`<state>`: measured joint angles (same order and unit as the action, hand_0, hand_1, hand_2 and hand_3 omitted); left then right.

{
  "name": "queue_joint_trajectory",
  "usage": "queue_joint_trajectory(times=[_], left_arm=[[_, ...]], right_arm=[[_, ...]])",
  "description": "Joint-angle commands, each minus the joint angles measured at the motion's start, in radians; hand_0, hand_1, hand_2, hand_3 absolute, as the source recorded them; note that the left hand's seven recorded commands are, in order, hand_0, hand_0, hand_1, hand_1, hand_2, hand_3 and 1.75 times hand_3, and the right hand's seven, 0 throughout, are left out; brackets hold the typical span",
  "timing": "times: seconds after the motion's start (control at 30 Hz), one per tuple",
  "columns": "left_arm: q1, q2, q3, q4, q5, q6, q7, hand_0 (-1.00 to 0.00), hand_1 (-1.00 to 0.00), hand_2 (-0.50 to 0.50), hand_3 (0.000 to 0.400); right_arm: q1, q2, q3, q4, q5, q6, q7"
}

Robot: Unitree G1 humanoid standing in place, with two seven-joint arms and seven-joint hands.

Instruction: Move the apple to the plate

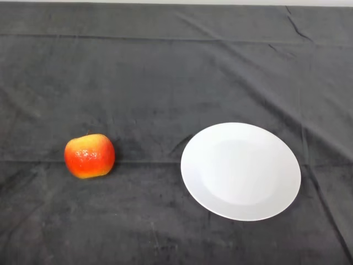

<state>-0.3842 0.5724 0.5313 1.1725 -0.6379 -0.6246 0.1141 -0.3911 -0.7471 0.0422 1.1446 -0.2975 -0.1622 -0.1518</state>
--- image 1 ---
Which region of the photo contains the red yellow apple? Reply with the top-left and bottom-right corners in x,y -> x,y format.
64,133 -> 115,180

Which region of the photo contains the black cloth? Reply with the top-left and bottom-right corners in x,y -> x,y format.
0,2 -> 353,265

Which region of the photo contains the white round plate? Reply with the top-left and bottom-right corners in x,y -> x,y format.
180,122 -> 302,222

